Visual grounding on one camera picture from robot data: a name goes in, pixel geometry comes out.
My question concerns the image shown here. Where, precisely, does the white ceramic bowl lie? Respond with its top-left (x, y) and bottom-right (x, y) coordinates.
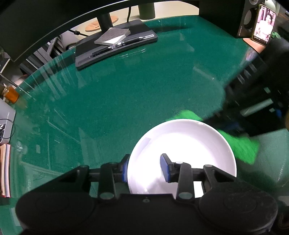
top-left (127, 119), bottom-right (237, 195)

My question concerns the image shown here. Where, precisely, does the green cleaning cloth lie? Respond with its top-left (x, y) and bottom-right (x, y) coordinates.
top-left (167, 110), bottom-right (260, 165)

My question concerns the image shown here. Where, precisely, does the black speaker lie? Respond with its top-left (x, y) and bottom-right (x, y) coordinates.
top-left (237, 1), bottom-right (264, 38)

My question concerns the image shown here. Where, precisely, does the smartphone with lit screen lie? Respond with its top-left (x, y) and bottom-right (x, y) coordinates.
top-left (251, 4), bottom-right (276, 46)

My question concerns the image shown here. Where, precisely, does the stack of books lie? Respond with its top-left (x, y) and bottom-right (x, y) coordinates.
top-left (0, 144), bottom-right (11, 198)

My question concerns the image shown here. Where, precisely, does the black pen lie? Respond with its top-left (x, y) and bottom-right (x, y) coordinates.
top-left (89, 46), bottom-right (115, 58)
top-left (115, 37), bottom-right (145, 48)

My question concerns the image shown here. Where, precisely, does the amber glass jar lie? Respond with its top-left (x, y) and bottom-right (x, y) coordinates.
top-left (2, 86), bottom-right (20, 104)

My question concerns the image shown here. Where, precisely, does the dark grey monitor base tray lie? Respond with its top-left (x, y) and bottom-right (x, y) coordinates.
top-left (75, 20), bottom-right (158, 70)

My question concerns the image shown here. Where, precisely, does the grey notepad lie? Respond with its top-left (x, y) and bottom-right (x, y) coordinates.
top-left (94, 27), bottom-right (130, 46)

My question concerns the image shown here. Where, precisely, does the dark green cylinder cup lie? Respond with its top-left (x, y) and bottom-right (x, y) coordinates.
top-left (138, 3), bottom-right (155, 20)

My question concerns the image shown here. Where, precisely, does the round wooden coaster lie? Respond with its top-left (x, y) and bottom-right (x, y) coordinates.
top-left (85, 15), bottom-right (118, 32)

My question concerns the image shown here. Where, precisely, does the black monitor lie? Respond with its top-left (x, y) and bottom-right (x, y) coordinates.
top-left (1, 0), bottom-right (144, 63)

